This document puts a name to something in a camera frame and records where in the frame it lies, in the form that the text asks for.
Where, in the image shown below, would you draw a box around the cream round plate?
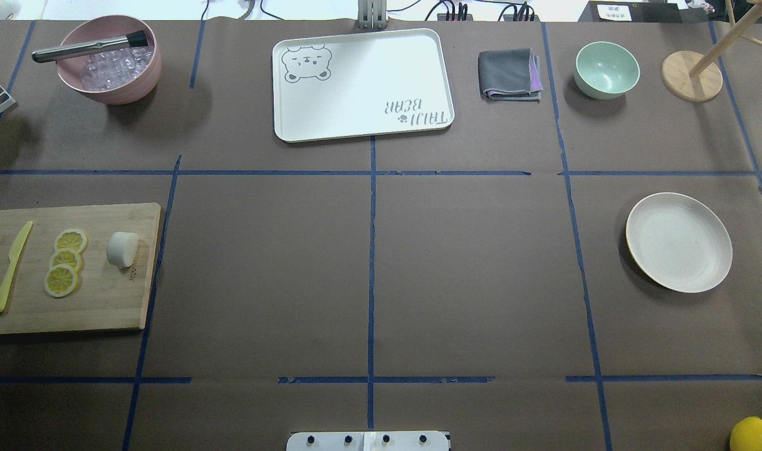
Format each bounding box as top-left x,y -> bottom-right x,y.
625,192 -> 733,293

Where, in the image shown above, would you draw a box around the white bear tray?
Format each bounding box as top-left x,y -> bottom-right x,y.
272,28 -> 455,143

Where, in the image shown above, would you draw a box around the grey folded cloth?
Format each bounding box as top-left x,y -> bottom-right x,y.
478,48 -> 543,101

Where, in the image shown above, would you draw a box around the black power strip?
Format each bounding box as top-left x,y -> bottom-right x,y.
426,1 -> 539,23

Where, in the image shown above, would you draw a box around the green bowl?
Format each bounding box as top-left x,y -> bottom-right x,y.
573,42 -> 641,100

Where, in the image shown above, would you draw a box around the bamboo cutting board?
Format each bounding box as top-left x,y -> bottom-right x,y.
0,203 -> 162,334

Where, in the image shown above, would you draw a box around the pink bowl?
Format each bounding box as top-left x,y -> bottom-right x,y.
56,15 -> 162,105

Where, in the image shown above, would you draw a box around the metal tongs black tip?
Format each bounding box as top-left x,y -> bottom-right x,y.
31,29 -> 151,63

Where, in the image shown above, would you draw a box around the lemon slice top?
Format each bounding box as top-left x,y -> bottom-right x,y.
53,228 -> 88,254

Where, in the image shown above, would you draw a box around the lemon slice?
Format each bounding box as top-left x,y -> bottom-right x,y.
43,264 -> 80,299
53,228 -> 88,254
49,248 -> 84,272

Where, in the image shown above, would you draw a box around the clear ice cubes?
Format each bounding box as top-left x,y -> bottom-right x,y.
80,46 -> 155,91

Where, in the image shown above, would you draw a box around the lemon slice middle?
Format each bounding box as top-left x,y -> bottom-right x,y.
49,248 -> 84,272

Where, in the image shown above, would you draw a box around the lemon slice bottom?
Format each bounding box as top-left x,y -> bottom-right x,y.
43,264 -> 80,299

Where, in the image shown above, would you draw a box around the wooden cup stand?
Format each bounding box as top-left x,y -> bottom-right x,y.
660,1 -> 762,103

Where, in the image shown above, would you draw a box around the black box with label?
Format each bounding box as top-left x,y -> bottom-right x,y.
578,1 -> 682,23

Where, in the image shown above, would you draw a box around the yellow plastic knife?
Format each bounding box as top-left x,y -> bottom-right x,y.
0,220 -> 33,314

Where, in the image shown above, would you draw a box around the yellow lemon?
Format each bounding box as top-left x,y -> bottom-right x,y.
729,416 -> 762,450

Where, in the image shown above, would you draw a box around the aluminium frame post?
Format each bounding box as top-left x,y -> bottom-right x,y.
357,0 -> 389,29

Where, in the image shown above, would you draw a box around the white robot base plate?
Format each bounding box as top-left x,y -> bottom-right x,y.
286,430 -> 452,450

